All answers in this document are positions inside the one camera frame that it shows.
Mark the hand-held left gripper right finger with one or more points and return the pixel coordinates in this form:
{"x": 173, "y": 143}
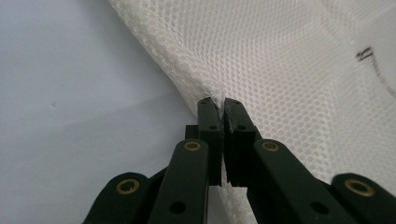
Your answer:
{"x": 238, "y": 140}

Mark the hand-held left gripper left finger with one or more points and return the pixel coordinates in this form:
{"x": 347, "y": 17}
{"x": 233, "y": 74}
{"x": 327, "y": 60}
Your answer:
{"x": 210, "y": 137}

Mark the white mesh laundry bag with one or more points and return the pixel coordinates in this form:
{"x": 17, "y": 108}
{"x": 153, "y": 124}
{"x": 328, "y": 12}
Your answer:
{"x": 264, "y": 71}

